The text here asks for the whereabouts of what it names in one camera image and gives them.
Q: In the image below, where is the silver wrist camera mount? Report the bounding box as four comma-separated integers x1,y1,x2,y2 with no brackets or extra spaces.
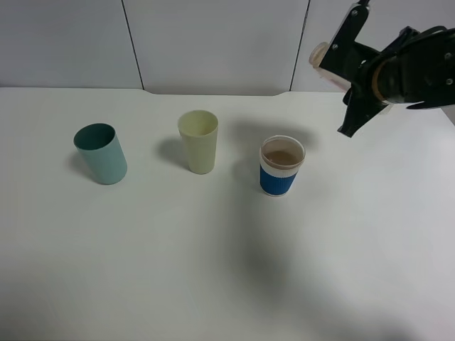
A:
319,1,377,82

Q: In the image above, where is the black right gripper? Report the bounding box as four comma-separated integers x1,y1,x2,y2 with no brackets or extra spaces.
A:
338,42,387,138

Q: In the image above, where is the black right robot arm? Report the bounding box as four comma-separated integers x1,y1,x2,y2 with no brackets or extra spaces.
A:
338,26,454,137

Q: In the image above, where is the teal plastic cup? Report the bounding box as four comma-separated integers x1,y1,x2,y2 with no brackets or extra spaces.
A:
73,123,127,185

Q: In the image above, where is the clear cup with blue sleeve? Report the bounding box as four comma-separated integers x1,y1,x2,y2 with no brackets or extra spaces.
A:
259,135,306,197

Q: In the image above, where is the pink labelled drink bottle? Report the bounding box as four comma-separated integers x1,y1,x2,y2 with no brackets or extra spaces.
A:
309,42,350,92

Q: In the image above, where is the pale yellow plastic cup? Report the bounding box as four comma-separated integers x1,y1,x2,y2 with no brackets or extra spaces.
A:
178,110,218,175

